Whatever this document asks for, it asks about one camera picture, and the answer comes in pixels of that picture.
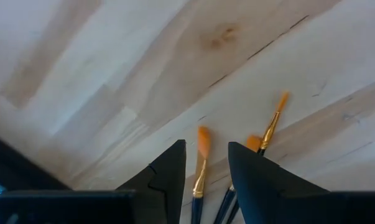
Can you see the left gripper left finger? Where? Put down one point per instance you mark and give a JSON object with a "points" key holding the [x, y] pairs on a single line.
{"points": [[165, 186]]}

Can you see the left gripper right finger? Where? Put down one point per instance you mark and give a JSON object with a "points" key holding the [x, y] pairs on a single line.
{"points": [[258, 183]]}

